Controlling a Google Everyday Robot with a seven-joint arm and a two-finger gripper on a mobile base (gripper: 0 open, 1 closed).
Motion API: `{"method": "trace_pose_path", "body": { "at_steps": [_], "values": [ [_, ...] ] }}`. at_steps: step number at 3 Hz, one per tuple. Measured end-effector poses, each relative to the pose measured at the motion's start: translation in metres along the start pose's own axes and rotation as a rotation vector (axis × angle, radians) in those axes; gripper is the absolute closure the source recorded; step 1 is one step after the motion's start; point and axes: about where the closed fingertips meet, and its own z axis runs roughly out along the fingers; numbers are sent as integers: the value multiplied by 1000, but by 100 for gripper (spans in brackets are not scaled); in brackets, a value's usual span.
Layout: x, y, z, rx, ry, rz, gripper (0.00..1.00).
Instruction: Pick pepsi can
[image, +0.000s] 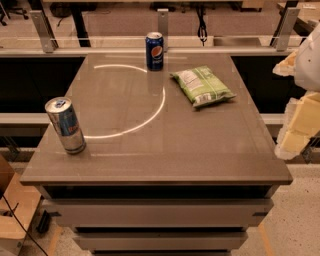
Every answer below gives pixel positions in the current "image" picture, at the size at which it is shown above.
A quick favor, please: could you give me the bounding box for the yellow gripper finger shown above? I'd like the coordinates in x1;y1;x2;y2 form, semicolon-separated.
274;92;320;160
272;51;297;77

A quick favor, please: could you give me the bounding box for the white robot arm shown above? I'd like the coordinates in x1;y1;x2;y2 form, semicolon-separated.
273;24;320;160

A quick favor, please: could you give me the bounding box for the blue pepsi can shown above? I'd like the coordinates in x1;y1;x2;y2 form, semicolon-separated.
145;32;164;71

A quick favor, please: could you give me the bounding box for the silver red bull can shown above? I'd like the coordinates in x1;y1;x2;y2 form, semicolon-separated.
45;97;86;154

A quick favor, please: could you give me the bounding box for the green chip bag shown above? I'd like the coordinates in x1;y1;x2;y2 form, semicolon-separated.
171;66;235;108

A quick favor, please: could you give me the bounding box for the black table leg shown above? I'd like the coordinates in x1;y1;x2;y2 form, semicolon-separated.
70;3;91;47

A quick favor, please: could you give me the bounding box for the grey drawer cabinet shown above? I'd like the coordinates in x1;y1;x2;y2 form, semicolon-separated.
43;197;273;256

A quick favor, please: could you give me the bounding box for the cardboard box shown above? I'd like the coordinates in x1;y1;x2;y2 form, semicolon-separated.
0;156;41;256

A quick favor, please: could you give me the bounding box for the right metal rail bracket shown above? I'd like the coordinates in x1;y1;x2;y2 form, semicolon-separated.
275;7;300;51

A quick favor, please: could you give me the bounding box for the metal rail bracket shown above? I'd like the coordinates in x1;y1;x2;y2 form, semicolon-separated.
30;10;58;53
157;8;169;51
275;7;300;51

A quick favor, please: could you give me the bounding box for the hanging black cable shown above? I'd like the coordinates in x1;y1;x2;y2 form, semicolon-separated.
195;3;209;47

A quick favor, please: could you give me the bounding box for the middle metal rail bracket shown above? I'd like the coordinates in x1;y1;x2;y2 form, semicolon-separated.
157;8;169;51

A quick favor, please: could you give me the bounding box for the left metal rail bracket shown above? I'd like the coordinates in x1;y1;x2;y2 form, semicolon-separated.
30;10;58;53

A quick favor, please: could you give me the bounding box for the black cable on floor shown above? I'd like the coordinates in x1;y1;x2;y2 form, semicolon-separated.
0;194;49;256

